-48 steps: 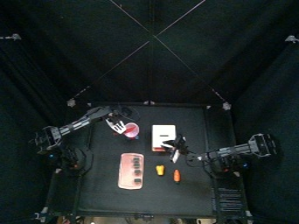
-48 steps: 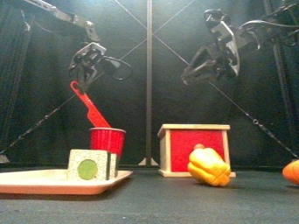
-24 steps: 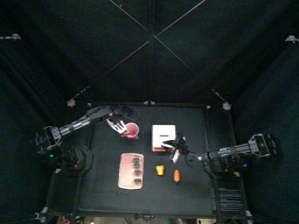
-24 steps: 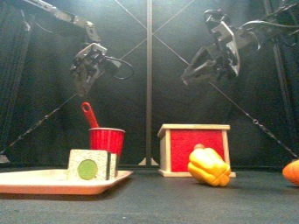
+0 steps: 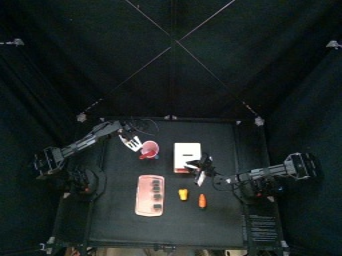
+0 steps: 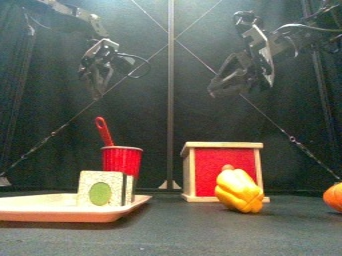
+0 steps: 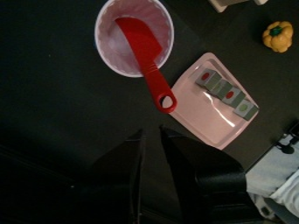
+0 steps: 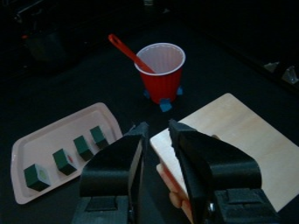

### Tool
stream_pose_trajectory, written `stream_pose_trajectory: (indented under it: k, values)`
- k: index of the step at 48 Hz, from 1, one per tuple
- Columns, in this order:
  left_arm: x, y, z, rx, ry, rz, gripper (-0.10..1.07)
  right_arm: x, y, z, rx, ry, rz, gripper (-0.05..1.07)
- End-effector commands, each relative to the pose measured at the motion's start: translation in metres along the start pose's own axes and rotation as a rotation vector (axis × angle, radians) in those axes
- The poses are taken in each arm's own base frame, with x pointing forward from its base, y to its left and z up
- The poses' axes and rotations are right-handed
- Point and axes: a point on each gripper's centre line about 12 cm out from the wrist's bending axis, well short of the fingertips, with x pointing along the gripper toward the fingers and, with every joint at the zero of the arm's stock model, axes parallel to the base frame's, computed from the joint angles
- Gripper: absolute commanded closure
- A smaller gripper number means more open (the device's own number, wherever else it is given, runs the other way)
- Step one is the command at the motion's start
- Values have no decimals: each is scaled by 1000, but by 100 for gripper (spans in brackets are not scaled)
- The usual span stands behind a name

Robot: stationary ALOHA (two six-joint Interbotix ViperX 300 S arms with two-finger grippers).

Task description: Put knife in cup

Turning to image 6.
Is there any vertical metal frame pole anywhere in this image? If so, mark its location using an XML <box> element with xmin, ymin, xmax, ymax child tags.
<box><xmin>157</xmin><ymin>0</ymin><xmax>183</xmax><ymax>191</ymax></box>

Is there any diagonal frame brace wire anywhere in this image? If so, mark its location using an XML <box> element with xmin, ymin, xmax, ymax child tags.
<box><xmin>128</xmin><ymin>0</ymin><xmax>342</xmax><ymax>183</ymax></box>
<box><xmin>0</xmin><ymin>43</ymin><xmax>171</xmax><ymax>178</ymax></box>

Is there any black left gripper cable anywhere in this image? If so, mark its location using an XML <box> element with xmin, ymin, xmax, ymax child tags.
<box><xmin>116</xmin><ymin>52</ymin><xmax>152</xmax><ymax>80</ymax></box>

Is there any sushi block green circle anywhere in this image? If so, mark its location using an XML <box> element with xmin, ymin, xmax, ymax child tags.
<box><xmin>76</xmin><ymin>170</ymin><xmax>136</xmax><ymax>207</ymax></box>

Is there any red plastic toy knife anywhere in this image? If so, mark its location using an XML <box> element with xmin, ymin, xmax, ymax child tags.
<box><xmin>93</xmin><ymin>116</ymin><xmax>116</xmax><ymax>148</ymax></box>

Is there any red ribbed cup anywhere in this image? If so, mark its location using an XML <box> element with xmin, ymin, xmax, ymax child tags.
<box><xmin>100</xmin><ymin>145</ymin><xmax>144</xmax><ymax>183</ymax></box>

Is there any yellow toy bell pepper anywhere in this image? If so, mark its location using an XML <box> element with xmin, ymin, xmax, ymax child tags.
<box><xmin>213</xmin><ymin>164</ymin><xmax>266</xmax><ymax>214</ymax></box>

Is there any white plastic tray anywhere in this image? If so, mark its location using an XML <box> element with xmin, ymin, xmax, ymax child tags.
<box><xmin>0</xmin><ymin>193</ymin><xmax>153</xmax><ymax>224</ymax></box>

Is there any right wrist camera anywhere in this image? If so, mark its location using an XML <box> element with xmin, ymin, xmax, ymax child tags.
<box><xmin>232</xmin><ymin>9</ymin><xmax>264</xmax><ymax>38</ymax></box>

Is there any orange toy pumpkin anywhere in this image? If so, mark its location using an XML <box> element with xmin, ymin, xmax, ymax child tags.
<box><xmin>322</xmin><ymin>181</ymin><xmax>342</xmax><ymax>214</ymax></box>

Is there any wooden box red panel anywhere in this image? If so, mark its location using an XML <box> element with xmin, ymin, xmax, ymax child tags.
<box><xmin>179</xmin><ymin>141</ymin><xmax>271</xmax><ymax>204</ymax></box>

